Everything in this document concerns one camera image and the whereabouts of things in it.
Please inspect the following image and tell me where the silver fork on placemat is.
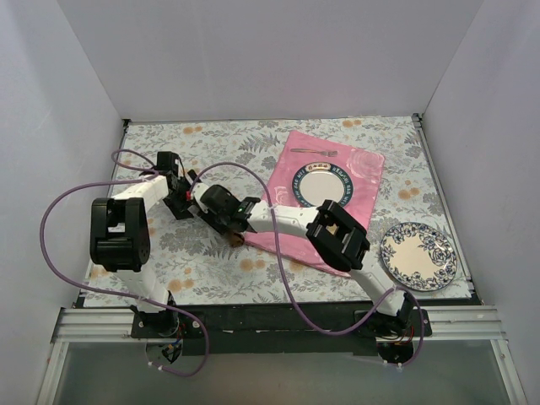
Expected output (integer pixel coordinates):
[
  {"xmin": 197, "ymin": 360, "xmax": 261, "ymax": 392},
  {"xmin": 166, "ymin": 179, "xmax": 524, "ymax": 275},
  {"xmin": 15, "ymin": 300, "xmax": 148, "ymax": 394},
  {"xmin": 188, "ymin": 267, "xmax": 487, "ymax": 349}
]
[{"xmin": 290, "ymin": 148, "xmax": 338, "ymax": 157}]

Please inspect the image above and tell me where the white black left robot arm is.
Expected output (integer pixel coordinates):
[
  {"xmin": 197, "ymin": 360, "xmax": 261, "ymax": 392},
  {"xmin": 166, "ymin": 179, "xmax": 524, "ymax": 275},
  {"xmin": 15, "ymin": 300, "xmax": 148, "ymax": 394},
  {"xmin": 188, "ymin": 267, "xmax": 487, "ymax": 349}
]
[{"xmin": 89, "ymin": 151, "xmax": 193, "ymax": 338}]

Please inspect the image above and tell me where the green rimmed white plate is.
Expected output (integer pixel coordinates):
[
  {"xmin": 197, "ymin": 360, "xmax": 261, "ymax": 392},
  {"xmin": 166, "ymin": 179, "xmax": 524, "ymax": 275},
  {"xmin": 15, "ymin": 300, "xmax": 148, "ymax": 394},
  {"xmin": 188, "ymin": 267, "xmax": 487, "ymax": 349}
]
[{"xmin": 291, "ymin": 162, "xmax": 354, "ymax": 207}]

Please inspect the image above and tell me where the blue floral white plate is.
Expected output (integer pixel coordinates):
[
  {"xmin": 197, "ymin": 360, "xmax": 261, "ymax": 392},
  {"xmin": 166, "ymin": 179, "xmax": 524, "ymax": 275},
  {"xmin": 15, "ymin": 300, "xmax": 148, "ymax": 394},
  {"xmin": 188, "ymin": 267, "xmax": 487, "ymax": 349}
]
[{"xmin": 380, "ymin": 222, "xmax": 457, "ymax": 292}]

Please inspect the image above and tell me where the aluminium table frame rail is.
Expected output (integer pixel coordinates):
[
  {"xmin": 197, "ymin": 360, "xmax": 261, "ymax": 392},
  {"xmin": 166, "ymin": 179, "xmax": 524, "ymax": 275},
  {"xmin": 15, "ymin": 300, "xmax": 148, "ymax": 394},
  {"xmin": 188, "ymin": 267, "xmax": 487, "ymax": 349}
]
[{"xmin": 35, "ymin": 112, "xmax": 528, "ymax": 405}]

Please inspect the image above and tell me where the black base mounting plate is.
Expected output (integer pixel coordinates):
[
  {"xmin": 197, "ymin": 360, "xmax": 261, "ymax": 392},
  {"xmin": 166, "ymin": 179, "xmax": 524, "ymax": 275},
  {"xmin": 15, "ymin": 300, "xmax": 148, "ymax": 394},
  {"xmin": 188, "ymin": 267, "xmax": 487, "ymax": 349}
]
[{"xmin": 130, "ymin": 301, "xmax": 434, "ymax": 359}]

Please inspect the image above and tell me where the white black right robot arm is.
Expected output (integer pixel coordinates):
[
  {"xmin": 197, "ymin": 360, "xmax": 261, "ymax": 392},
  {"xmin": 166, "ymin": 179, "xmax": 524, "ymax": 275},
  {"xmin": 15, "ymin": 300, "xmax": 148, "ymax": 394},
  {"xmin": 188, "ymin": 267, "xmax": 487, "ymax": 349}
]
[{"xmin": 190, "ymin": 182, "xmax": 414, "ymax": 336}]

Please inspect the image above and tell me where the floral tablecloth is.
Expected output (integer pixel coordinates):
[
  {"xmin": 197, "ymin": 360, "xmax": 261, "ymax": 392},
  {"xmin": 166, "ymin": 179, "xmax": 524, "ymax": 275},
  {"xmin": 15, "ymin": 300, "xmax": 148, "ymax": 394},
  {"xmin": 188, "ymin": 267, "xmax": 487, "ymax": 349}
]
[{"xmin": 116, "ymin": 116, "xmax": 452, "ymax": 305}]

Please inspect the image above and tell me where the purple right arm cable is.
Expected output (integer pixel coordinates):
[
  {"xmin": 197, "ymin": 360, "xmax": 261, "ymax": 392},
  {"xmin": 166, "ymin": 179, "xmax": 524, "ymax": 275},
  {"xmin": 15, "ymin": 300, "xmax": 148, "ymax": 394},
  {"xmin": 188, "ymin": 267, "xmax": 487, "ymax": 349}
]
[{"xmin": 192, "ymin": 162, "xmax": 425, "ymax": 369}]

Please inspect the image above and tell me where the brown cloth napkin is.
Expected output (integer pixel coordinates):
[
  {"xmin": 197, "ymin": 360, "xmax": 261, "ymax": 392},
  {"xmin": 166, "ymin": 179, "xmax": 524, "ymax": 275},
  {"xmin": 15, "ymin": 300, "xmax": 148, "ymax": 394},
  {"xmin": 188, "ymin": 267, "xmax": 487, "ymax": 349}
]
[{"xmin": 224, "ymin": 230, "xmax": 245, "ymax": 248}]

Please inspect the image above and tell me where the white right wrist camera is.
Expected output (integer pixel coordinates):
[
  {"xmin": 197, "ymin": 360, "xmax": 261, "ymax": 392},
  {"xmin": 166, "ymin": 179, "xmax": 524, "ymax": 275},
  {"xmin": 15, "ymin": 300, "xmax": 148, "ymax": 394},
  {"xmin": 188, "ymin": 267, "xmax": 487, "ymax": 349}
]
[{"xmin": 187, "ymin": 181, "xmax": 209, "ymax": 213}]

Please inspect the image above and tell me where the pink floral placemat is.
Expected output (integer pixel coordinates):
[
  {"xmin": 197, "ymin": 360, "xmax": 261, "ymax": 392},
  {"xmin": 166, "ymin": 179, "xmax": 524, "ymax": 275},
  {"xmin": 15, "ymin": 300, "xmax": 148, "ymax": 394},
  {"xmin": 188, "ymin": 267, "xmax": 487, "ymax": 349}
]
[{"xmin": 244, "ymin": 129, "xmax": 386, "ymax": 278}]

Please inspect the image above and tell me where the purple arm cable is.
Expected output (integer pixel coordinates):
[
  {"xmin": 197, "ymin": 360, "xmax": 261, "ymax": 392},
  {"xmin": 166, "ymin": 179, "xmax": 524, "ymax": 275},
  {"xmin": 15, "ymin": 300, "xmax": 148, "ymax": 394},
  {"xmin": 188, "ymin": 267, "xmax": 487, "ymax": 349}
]
[
  {"xmin": 40, "ymin": 148, "xmax": 211, "ymax": 377},
  {"xmin": 192, "ymin": 162, "xmax": 425, "ymax": 369}
]

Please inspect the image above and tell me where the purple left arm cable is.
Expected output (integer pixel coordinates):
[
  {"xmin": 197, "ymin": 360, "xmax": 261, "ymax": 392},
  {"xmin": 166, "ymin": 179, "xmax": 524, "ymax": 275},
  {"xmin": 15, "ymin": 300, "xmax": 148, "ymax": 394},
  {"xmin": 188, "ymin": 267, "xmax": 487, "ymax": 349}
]
[{"xmin": 40, "ymin": 148, "xmax": 211, "ymax": 377}]

